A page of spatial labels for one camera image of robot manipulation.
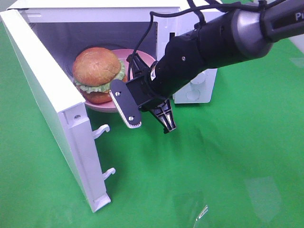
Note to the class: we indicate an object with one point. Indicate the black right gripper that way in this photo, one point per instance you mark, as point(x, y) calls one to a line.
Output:
point(157, 105)

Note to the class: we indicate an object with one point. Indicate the round white door button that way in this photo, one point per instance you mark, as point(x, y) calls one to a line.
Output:
point(193, 95)

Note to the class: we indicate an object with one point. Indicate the white microwave knob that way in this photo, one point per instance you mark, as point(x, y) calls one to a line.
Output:
point(199, 79)

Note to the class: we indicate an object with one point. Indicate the burger with lettuce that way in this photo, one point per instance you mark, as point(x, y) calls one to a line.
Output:
point(93, 70)

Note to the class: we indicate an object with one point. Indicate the white microwave door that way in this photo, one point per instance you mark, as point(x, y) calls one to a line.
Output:
point(63, 108)

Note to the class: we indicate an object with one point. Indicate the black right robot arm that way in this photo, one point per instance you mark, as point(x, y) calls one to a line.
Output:
point(240, 34)

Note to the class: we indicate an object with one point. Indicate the white microwave oven body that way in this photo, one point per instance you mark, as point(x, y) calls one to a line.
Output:
point(66, 27)

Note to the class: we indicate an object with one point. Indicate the clear tape patch centre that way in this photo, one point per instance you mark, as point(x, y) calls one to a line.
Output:
point(191, 210)

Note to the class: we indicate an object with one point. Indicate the clear tape patch far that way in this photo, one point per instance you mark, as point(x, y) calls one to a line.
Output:
point(299, 61)

